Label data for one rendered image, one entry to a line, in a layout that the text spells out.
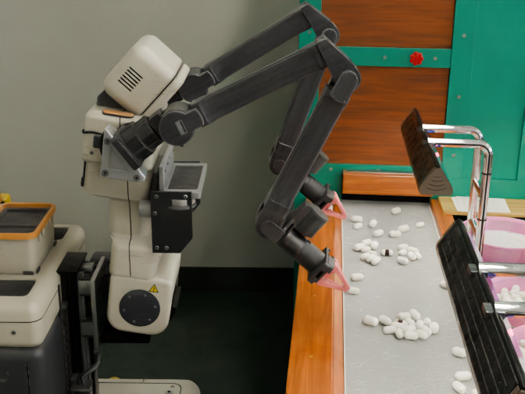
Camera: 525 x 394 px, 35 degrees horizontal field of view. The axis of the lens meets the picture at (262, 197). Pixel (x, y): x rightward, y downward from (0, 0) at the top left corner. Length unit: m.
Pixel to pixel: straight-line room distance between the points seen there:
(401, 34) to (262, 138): 1.11
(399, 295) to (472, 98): 0.85
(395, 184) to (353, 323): 0.84
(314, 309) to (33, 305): 0.67
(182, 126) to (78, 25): 1.88
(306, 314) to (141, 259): 0.43
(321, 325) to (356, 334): 0.09
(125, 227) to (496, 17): 1.36
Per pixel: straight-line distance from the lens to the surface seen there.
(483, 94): 2.80
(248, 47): 2.22
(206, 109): 1.81
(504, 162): 2.87
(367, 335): 1.99
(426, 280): 2.30
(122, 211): 2.09
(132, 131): 1.84
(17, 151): 3.82
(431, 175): 2.02
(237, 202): 3.73
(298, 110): 2.26
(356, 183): 2.77
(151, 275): 2.11
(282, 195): 1.87
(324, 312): 2.03
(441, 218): 2.69
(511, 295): 2.28
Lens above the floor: 1.68
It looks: 19 degrees down
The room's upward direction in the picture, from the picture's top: 1 degrees clockwise
